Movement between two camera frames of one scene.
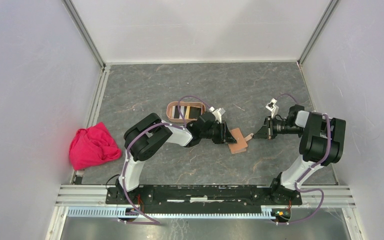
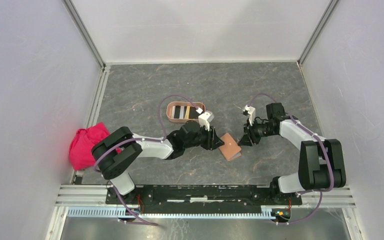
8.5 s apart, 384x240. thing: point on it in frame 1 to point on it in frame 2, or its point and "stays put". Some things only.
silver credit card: [182, 110] stays put
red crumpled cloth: [94, 145] stays put
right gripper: [262, 133] to [245, 140]
